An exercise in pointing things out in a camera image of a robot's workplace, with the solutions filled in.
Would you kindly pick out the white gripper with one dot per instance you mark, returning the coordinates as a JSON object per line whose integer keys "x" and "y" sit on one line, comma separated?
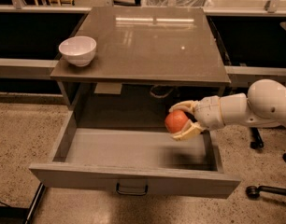
{"x": 208, "y": 112}

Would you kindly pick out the black stand leg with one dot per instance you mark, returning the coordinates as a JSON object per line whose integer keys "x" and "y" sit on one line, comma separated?
{"x": 256, "y": 141}

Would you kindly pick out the white ceramic bowl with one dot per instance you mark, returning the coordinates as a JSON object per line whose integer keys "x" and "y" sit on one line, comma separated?
{"x": 78, "y": 50}

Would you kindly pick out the grey open drawer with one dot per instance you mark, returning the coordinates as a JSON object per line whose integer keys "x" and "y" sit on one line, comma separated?
{"x": 94, "y": 153}

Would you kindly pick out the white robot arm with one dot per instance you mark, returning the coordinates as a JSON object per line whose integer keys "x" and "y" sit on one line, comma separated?
{"x": 263, "y": 106}

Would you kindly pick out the grey counter cabinet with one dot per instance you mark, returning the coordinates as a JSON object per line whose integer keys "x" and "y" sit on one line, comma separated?
{"x": 138, "y": 48}

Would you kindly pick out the black drawer handle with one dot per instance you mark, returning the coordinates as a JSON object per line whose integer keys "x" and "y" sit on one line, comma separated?
{"x": 131, "y": 191}

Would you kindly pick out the black chair caster leg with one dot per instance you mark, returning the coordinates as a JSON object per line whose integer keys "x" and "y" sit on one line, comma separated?
{"x": 254, "y": 192}

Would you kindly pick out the red apple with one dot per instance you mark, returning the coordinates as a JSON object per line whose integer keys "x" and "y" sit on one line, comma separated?
{"x": 175, "y": 121}

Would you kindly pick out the white floor vent grate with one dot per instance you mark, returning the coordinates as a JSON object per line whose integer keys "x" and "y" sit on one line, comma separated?
{"x": 177, "y": 3}

